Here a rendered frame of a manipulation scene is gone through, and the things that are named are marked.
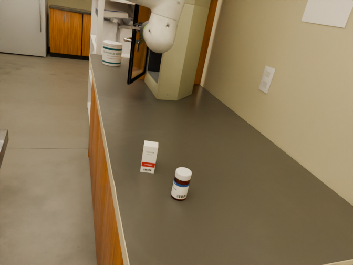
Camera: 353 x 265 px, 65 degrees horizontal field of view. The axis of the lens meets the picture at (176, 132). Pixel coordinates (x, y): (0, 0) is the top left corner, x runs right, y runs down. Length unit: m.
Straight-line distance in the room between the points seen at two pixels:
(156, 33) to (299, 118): 0.64
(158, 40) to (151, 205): 0.57
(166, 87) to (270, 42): 0.54
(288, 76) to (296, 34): 0.17
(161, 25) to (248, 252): 0.74
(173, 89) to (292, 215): 0.89
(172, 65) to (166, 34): 0.43
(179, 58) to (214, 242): 0.98
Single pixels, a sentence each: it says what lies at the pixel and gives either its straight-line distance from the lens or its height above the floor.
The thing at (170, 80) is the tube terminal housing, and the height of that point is 1.05.
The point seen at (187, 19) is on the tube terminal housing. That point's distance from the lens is 1.42.
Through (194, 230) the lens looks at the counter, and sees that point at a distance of 0.67.
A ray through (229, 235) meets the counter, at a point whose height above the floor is 0.94.
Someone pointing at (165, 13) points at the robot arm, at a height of 1.36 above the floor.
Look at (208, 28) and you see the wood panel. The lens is 1.87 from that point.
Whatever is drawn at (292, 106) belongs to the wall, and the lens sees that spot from 1.23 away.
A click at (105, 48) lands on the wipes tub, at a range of 2.04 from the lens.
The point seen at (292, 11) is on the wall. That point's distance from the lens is 1.33.
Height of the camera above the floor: 1.39
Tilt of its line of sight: 24 degrees down
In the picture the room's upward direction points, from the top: 11 degrees clockwise
